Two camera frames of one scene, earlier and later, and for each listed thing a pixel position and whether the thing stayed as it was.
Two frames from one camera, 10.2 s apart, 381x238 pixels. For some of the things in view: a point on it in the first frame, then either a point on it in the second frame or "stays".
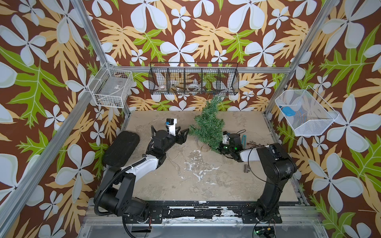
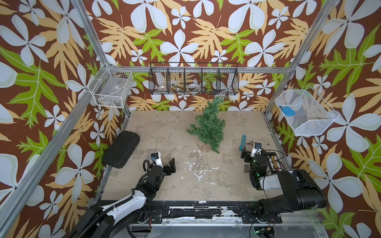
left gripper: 180,138 -> 168,171
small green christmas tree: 207,128 stays
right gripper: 220,150 -> 264,157
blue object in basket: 288,111 stays
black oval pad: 120,148 stays
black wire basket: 191,78 stays
